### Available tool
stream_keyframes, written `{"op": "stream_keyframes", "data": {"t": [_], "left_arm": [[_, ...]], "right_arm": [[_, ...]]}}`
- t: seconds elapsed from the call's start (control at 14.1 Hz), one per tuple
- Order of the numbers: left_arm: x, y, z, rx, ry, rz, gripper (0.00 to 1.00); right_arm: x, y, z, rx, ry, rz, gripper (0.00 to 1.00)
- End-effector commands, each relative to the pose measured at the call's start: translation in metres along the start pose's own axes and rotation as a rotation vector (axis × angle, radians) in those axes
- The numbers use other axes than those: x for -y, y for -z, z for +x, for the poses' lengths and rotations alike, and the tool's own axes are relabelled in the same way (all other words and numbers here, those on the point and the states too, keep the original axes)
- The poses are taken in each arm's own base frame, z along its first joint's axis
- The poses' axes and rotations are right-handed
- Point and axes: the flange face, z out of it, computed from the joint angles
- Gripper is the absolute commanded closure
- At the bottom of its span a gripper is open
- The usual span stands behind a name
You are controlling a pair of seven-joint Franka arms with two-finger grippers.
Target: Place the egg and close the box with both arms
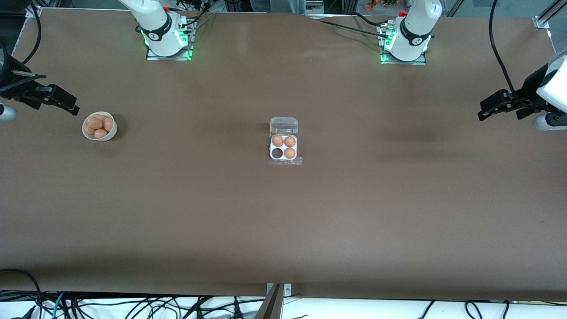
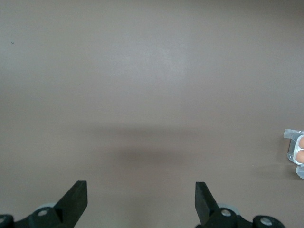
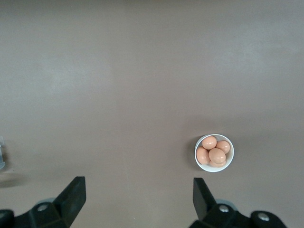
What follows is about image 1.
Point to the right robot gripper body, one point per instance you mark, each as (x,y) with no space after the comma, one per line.
(9,87)

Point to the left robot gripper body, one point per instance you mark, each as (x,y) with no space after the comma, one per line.
(528,91)

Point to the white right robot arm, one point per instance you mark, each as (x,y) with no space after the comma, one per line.
(161,31)

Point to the clear plastic egg box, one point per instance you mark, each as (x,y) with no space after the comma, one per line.
(283,124)

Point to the white round bowl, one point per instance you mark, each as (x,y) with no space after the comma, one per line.
(112,132)

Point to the small orange object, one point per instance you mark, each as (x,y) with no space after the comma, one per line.
(371,5)

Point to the grey trousers of person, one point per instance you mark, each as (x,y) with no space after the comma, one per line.
(277,5)

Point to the aluminium frame profile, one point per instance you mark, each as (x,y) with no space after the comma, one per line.
(33,12)
(542,21)

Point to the small metal bracket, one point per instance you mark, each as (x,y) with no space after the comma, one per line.
(288,290)

